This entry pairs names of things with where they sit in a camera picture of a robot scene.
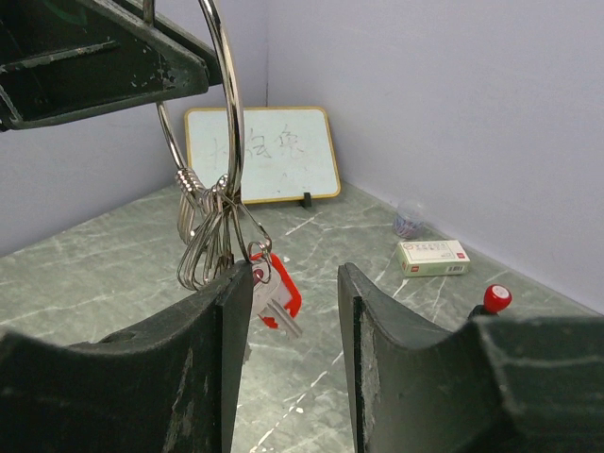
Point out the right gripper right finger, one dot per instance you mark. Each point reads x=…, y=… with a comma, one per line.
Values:
x=495, y=384

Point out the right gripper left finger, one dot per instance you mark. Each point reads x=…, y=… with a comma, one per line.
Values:
x=169, y=383

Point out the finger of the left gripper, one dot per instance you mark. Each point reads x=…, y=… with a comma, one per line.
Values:
x=156, y=23
x=50, y=81

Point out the large metal keyring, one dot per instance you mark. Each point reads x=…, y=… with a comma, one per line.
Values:
x=234, y=107

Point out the red black stamp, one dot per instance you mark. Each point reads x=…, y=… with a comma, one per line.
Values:
x=496, y=298

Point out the white green staples box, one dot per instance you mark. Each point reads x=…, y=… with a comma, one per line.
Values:
x=432, y=258

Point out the clear cup of paperclips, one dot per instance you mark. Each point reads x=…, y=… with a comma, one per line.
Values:
x=409, y=219

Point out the small whiteboard yellow frame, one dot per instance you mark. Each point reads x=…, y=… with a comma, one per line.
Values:
x=288, y=152

